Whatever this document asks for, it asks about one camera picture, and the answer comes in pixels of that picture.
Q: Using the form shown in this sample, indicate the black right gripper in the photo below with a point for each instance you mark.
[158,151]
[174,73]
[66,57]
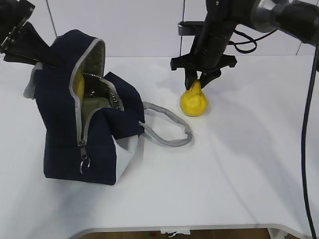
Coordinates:
[211,41]

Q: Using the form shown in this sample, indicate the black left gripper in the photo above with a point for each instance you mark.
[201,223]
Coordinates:
[19,41]

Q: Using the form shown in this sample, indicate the yellow pear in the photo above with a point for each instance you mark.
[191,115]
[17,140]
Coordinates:
[193,102]

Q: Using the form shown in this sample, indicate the yellow banana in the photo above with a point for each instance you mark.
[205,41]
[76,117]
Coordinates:
[78,84]

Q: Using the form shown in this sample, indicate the green lidded food container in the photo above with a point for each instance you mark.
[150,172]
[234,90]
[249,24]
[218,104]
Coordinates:
[90,104]

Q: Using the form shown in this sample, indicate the navy blue lunch bag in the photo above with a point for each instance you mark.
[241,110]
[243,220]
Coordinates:
[100,151]

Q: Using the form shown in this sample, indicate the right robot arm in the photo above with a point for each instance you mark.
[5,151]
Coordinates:
[296,18]

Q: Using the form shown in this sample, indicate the white tape scrap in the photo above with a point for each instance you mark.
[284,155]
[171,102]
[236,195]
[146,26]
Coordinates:
[173,231]

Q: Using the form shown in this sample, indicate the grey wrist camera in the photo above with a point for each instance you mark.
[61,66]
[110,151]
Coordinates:
[190,28]

